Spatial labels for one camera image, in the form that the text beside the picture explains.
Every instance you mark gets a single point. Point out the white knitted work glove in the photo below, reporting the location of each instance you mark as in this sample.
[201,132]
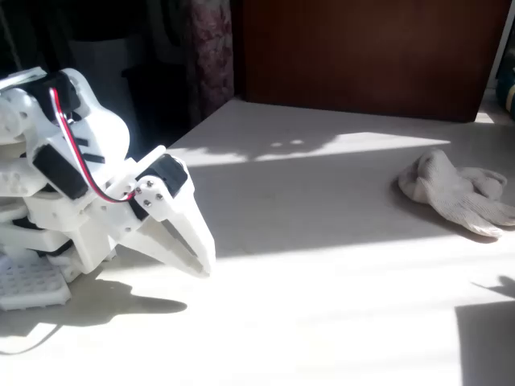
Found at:
[450,193]

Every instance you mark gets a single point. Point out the dark brown wooden cabinet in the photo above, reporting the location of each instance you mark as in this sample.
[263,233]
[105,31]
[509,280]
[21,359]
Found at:
[362,56]

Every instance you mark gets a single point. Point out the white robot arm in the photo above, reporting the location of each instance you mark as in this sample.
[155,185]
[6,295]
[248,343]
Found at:
[102,128]

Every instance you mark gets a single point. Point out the dark floral curtain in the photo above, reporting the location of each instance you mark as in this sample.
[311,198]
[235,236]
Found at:
[213,60]

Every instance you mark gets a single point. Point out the white perforated base plate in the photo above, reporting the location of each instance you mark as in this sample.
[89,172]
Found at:
[28,285]

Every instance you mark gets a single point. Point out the white frame post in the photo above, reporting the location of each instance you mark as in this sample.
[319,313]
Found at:
[502,40]

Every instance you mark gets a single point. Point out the green object with yellow stripe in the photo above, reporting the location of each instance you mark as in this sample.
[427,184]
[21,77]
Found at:
[507,86]

